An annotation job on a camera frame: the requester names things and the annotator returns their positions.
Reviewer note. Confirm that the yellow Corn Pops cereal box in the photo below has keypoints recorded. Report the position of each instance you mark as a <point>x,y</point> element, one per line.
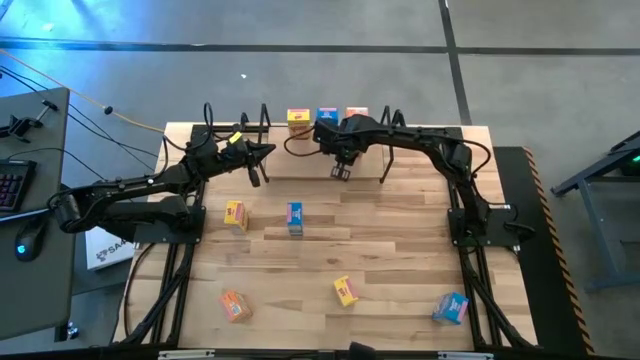
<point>345,291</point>
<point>298,120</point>
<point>234,214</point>

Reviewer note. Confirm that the yellow tag on gripper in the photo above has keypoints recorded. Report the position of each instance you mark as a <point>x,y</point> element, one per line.
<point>235,137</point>

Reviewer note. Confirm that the black computer mouse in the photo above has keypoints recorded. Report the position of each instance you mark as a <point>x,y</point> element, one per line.
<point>30,240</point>

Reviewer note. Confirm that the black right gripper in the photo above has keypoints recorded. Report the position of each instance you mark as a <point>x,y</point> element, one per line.
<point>345,137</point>

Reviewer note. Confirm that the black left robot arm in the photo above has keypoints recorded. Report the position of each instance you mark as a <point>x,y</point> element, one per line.
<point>125,187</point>

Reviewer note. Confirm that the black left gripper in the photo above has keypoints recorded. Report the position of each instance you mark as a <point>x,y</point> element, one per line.
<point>240,155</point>

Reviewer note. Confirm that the dark rounded object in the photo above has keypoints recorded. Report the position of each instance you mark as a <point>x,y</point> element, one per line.
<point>361,351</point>

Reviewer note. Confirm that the blue metal stand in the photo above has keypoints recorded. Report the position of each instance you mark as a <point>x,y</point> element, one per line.
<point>598,235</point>

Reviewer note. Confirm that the black clamp mount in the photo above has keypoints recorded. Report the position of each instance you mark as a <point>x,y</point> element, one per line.
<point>20,125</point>

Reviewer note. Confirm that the black mat with hazard stripe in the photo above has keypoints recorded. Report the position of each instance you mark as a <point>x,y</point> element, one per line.
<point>540,300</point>

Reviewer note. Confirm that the silver metal bracket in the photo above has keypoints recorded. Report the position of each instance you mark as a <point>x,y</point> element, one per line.
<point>465,355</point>
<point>185,354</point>

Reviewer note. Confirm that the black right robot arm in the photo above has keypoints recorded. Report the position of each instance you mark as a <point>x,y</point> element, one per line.
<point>425,140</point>

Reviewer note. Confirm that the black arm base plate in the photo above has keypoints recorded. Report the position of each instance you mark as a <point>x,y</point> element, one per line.
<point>502,241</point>
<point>150,235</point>

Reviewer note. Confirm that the desk caster wheel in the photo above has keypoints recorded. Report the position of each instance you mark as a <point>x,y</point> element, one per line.
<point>70,331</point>

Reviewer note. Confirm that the white printed cardboard box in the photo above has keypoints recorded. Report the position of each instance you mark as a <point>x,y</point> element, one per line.
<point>107,250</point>

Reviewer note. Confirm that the black aluminium rig frame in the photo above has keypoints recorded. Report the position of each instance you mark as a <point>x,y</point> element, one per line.
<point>474,295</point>

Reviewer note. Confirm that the small black floor plug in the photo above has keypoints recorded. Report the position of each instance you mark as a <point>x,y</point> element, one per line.
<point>108,110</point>

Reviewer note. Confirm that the blue cereal box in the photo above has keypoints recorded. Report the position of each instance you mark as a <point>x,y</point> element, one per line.
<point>451,308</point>
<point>327,114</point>
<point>294,216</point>

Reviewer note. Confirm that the dark gray desk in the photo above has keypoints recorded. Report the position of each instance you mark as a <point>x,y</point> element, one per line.
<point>30,290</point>

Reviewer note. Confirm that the black backlit keyboard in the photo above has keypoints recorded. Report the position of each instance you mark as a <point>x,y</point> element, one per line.
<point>12,185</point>

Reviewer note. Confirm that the orange cereal box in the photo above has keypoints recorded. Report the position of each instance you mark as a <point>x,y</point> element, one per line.
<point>356,111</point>
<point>234,306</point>

